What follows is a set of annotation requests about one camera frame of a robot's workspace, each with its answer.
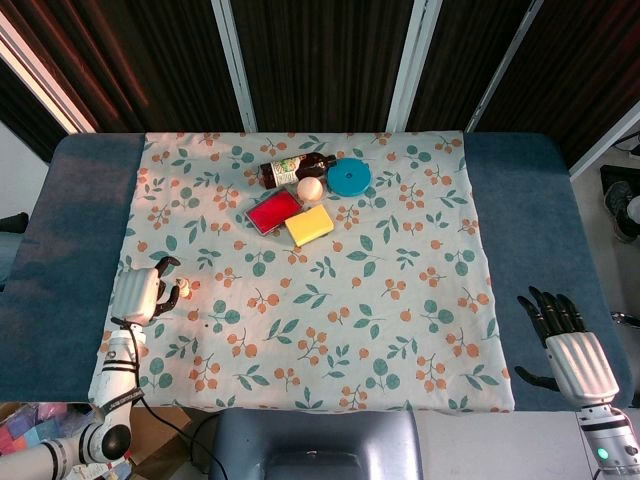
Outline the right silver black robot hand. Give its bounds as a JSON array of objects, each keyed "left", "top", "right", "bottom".
[{"left": 514, "top": 285, "right": 621, "bottom": 402}]

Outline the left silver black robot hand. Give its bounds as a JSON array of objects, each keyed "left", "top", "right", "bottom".
[{"left": 111, "top": 255, "right": 184, "bottom": 329}]

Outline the blue round disc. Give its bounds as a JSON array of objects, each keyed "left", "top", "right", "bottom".
[{"left": 327, "top": 157, "right": 372, "bottom": 197}]

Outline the brown cardboard box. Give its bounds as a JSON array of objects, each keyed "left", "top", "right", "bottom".
[{"left": 0, "top": 402, "right": 194, "bottom": 480}]

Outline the small black object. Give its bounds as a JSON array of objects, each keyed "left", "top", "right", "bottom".
[{"left": 0, "top": 212, "right": 30, "bottom": 235}]

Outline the red ink pad case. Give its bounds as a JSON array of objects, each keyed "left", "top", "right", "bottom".
[{"left": 244, "top": 189, "right": 305, "bottom": 236}]

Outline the dark sneaker shoe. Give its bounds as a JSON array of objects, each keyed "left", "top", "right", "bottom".
[{"left": 603, "top": 180, "right": 640, "bottom": 245}]

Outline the colourful packet pile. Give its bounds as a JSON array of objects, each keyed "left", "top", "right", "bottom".
[{"left": 0, "top": 403, "right": 69, "bottom": 454}]

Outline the yellow sponge block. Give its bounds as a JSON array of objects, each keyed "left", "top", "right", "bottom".
[{"left": 284, "top": 203, "right": 335, "bottom": 248}]

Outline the brown glass bottle with label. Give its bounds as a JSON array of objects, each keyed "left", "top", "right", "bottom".
[{"left": 258, "top": 152, "right": 338, "bottom": 190}]

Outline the beige wooden ball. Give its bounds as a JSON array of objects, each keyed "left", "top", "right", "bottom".
[{"left": 296, "top": 177, "right": 323, "bottom": 203}]

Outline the dark ribbed screen panel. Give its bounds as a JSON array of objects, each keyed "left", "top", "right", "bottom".
[
  {"left": 407, "top": 0, "right": 531, "bottom": 134},
  {"left": 474, "top": 0, "right": 640, "bottom": 169},
  {"left": 232, "top": 0, "right": 416, "bottom": 134},
  {"left": 0, "top": 59, "right": 69, "bottom": 164},
  {"left": 0, "top": 0, "right": 246, "bottom": 135}
]

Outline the floral print tablecloth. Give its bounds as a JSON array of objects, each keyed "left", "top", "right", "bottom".
[{"left": 87, "top": 130, "right": 516, "bottom": 414}]

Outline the blue-grey robot chest housing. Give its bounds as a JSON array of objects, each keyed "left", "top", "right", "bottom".
[{"left": 209, "top": 407, "right": 424, "bottom": 480}]

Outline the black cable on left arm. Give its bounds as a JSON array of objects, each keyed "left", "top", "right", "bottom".
[{"left": 110, "top": 317, "right": 221, "bottom": 480}]

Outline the white screen base rail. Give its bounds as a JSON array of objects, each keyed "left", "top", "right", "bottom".
[{"left": 567, "top": 99, "right": 640, "bottom": 180}]

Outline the white screen frame post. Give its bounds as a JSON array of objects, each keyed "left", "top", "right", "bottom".
[
  {"left": 209, "top": 0, "right": 259, "bottom": 134},
  {"left": 0, "top": 9, "right": 97, "bottom": 135},
  {"left": 387, "top": 0, "right": 437, "bottom": 133},
  {"left": 464, "top": 0, "right": 545, "bottom": 134}
]

